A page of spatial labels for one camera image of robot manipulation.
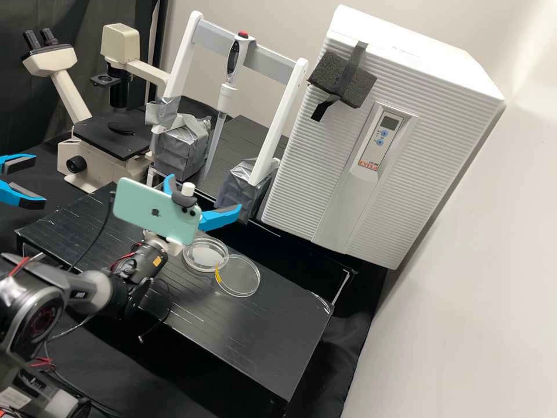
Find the right wrist camera phone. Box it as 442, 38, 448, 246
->
113, 176, 204, 246

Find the cream microscope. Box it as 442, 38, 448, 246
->
21, 24, 173, 195

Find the petri dish lid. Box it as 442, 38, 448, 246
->
212, 254, 262, 298

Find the petri dish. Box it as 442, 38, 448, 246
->
182, 237, 230, 269

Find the white incubator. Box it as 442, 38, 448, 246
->
260, 3, 509, 272

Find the white pipette stand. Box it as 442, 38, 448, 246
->
145, 10, 310, 189

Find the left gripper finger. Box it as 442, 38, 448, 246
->
0, 153, 38, 175
0, 178, 47, 210

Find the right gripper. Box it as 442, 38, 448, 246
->
143, 174, 243, 258

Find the grey taped block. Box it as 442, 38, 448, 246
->
146, 96, 212, 182
215, 158, 282, 226

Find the black wire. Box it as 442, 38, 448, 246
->
51, 278, 173, 343

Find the incubator door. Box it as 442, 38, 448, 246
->
261, 28, 506, 271

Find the black cable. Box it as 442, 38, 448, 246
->
71, 204, 119, 272

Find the pipette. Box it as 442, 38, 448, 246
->
202, 31, 258, 181

